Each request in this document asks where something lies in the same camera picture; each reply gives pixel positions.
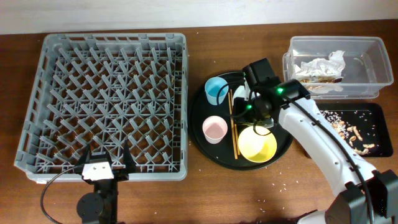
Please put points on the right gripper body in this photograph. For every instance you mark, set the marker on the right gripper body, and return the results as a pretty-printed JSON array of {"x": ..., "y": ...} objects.
[{"x": 254, "y": 114}]

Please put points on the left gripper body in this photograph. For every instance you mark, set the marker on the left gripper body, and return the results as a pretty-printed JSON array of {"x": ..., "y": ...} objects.
[{"x": 119, "y": 173}]

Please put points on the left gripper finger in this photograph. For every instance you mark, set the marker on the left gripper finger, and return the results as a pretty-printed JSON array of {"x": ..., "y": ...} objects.
[
  {"x": 84, "y": 159},
  {"x": 129, "y": 163}
]

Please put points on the wooden chopstick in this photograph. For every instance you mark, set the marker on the wooden chopstick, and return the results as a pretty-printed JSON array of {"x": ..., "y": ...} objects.
[
  {"x": 232, "y": 127},
  {"x": 235, "y": 127}
]

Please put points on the yellow bowl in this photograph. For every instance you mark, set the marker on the yellow bowl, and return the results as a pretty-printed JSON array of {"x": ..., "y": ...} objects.
[{"x": 257, "y": 144}]

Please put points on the pink plastic cup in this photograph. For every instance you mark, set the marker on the pink plastic cup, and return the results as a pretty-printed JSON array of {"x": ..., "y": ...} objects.
[{"x": 214, "y": 128}]

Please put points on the blue plastic cup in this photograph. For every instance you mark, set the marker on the blue plastic cup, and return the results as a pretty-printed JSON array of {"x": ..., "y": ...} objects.
[{"x": 216, "y": 89}]

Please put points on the foil paper wrapper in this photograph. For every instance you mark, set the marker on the foil paper wrapper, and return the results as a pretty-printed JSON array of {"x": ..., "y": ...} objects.
[{"x": 322, "y": 74}]

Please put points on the food scraps and rice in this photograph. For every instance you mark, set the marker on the food scraps and rice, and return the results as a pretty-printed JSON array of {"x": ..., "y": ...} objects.
[{"x": 349, "y": 132}]

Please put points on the grey round plate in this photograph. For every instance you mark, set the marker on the grey round plate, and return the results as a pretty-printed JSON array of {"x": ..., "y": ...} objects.
[{"x": 241, "y": 92}]

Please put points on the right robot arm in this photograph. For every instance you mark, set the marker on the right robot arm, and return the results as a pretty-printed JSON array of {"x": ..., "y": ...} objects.
[{"x": 363, "y": 194}]

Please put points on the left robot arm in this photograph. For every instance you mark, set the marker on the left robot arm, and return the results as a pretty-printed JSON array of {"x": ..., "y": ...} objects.
[{"x": 101, "y": 205}]

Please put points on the grey dishwasher rack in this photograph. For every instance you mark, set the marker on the grey dishwasher rack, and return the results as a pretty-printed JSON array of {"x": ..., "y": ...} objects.
[{"x": 103, "y": 92}]

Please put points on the round black tray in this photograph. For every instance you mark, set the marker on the round black tray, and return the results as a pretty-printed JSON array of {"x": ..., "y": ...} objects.
[{"x": 223, "y": 152}]

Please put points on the clear plastic bin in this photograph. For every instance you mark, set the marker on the clear plastic bin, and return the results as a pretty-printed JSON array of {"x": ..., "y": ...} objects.
[{"x": 368, "y": 68}]

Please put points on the black rectangular tray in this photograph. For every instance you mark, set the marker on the black rectangular tray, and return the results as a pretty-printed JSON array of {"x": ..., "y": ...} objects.
[{"x": 369, "y": 118}]

